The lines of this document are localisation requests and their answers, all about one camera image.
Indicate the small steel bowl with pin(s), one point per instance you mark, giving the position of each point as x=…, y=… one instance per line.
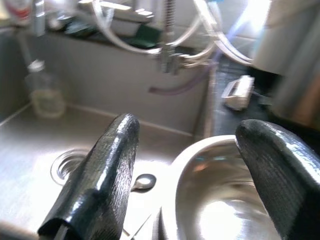
x=56, y=23

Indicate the stainless steel spoon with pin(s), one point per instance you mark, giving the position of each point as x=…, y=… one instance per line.
x=145, y=181

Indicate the green sponge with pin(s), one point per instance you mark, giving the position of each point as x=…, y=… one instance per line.
x=147, y=37

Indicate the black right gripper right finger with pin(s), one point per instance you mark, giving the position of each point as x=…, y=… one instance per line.
x=287, y=180

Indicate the chrome sink tap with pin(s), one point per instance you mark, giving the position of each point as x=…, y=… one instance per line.
x=140, y=12

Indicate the large stainless steel pot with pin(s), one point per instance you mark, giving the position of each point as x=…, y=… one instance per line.
x=295, y=75

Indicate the chrome spring faucet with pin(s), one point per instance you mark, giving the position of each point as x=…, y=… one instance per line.
x=170, y=25

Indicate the small white plastic holder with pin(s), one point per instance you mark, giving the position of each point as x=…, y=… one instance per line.
x=237, y=95

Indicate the large stainless steel bowl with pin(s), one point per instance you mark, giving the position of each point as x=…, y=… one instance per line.
x=212, y=180

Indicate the clear plastic bottle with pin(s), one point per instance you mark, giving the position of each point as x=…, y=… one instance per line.
x=46, y=100

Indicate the stainless steel sink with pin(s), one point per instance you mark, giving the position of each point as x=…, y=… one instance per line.
x=112, y=82

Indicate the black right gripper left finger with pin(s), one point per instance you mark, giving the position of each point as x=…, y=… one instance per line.
x=107, y=180

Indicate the white red-pump soap bottle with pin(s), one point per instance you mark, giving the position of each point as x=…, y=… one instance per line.
x=20, y=12

